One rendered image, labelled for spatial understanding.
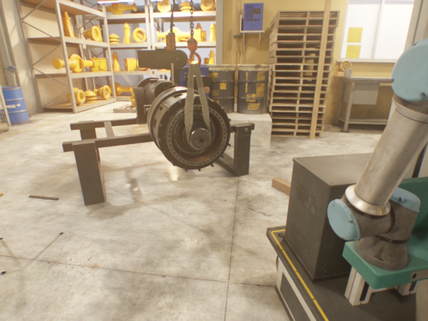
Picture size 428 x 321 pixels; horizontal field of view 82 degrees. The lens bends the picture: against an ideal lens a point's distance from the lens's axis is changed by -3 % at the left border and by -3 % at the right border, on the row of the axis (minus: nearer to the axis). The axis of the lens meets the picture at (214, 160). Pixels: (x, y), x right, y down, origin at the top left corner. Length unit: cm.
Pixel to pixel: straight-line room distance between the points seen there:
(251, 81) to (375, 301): 396
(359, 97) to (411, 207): 523
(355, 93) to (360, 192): 529
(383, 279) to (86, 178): 240
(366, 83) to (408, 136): 541
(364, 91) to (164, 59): 399
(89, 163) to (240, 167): 168
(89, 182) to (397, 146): 248
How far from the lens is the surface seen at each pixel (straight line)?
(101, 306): 178
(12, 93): 764
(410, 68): 63
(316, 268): 137
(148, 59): 436
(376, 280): 95
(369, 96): 612
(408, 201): 87
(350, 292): 138
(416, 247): 112
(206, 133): 163
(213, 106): 174
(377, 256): 95
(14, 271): 228
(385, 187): 73
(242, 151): 307
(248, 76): 478
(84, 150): 260
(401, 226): 90
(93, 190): 274
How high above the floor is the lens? 129
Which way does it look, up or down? 21 degrees down
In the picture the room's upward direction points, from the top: straight up
